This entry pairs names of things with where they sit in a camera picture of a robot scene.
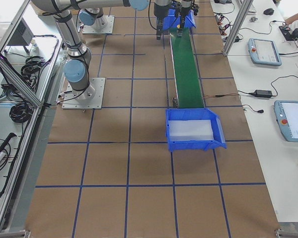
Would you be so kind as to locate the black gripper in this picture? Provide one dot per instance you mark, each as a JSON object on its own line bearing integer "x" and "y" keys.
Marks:
{"x": 160, "y": 12}
{"x": 184, "y": 11}

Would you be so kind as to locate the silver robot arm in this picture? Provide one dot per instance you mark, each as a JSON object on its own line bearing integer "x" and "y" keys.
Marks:
{"x": 169, "y": 14}
{"x": 77, "y": 69}

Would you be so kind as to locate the operator hand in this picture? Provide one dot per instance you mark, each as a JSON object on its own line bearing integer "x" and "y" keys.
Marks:
{"x": 294, "y": 34}

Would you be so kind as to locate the green conveyor belt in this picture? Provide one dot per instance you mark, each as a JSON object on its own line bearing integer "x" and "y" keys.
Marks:
{"x": 188, "y": 89}

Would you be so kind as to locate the far teach pendant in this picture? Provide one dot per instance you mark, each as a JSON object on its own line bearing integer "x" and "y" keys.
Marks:
{"x": 264, "y": 52}

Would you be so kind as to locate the teach pendant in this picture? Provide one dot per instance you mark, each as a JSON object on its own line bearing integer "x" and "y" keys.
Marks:
{"x": 287, "y": 119}
{"x": 264, "y": 52}

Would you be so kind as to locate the black computer mouse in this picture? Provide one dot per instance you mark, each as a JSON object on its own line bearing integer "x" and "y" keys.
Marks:
{"x": 269, "y": 11}

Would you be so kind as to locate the black power adapter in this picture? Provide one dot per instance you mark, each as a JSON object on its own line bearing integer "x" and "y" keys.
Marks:
{"x": 263, "y": 93}

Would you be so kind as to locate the blue bin right side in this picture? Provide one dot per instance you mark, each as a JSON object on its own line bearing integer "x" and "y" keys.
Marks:
{"x": 192, "y": 129}

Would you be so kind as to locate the near teach pendant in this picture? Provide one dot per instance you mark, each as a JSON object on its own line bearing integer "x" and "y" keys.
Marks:
{"x": 287, "y": 119}

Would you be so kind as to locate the aluminium frame post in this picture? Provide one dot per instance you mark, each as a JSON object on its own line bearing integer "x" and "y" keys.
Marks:
{"x": 237, "y": 25}

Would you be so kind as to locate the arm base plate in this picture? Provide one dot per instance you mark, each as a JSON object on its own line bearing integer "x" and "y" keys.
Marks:
{"x": 91, "y": 98}
{"x": 98, "y": 26}

